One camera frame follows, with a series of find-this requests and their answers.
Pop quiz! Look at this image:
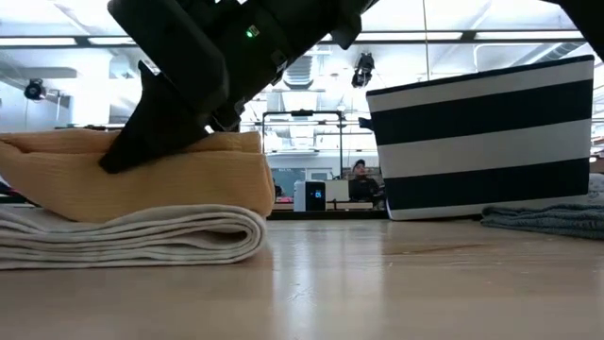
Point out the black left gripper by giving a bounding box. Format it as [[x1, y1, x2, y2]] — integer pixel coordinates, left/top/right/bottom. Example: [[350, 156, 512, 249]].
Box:
[[97, 0, 315, 175]]

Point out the yellow towel with white tags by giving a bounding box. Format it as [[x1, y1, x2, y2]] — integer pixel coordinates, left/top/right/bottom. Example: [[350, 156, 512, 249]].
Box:
[[0, 129, 277, 224]]

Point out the white checked towel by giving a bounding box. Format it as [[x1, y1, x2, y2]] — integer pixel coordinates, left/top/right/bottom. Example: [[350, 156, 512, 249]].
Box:
[[0, 203, 268, 271]]

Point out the grey towel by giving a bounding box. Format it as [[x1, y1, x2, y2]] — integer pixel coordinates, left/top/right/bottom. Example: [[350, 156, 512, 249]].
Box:
[[479, 173, 604, 241]]

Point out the white black display device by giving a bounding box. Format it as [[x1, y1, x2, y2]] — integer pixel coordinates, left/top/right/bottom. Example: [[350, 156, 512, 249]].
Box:
[[293, 178, 327, 213]]

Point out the person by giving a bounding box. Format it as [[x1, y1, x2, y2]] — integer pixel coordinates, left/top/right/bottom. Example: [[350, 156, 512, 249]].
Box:
[[347, 159, 384, 204]]

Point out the navy white striped fabric basket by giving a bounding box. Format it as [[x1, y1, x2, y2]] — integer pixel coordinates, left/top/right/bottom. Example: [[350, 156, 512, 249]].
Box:
[[358, 54, 596, 222]]

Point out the black ceiling-mounted camera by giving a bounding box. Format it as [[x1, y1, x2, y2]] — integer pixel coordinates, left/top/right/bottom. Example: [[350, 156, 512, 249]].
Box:
[[350, 51, 377, 90], [24, 77, 47, 101]]

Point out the black background workstation frame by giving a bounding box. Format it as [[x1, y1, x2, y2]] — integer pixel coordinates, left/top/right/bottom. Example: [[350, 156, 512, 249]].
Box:
[[260, 109, 344, 183]]

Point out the black overhead frame bar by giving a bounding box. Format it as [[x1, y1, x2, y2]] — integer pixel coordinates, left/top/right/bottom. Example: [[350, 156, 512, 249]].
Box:
[[0, 28, 586, 49]]

